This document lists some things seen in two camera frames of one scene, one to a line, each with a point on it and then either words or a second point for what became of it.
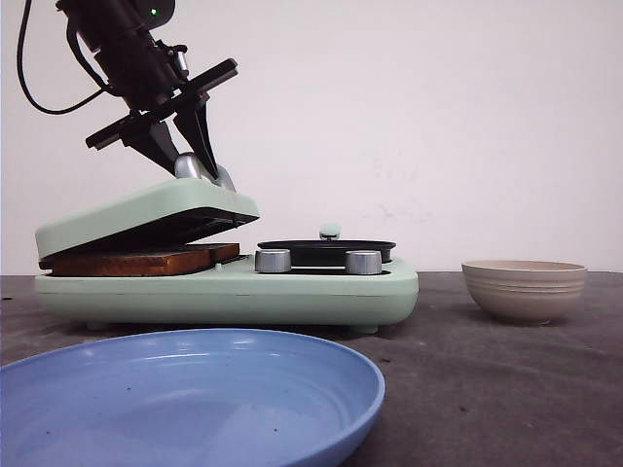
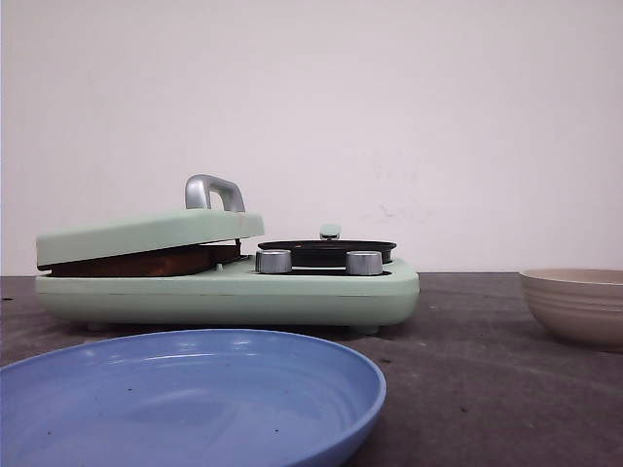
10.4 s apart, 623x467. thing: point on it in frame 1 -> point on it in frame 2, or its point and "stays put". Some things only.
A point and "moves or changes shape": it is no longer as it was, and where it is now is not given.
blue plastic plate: (194, 398) stays put
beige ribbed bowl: (521, 292) -> (584, 305)
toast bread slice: (213, 254) stays put
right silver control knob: (363, 262) stays put
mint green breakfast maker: (364, 295) moves or changes shape
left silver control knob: (273, 261) stays put
